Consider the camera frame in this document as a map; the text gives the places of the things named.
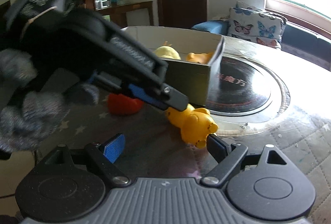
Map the yellow bear toy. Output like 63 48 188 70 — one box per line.
165 104 218 148

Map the red heart toy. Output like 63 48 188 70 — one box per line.
107 94 144 116

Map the yellow plush chick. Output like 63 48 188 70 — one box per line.
154 41 181 60

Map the orange dinosaur toy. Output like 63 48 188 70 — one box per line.
186 52 214 64

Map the grey gloved left hand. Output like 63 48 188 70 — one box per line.
1 49 99 154

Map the grey cardboard storage box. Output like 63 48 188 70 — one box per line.
122 26 225 106

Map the dark wooden console table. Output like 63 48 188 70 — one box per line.
96 1 154 27

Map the round black induction cooker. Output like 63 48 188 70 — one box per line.
206 56 291 137

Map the butterfly print pillow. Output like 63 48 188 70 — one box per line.
228 1 287 49

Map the blue sofa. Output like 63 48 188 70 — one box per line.
192 20 331 71

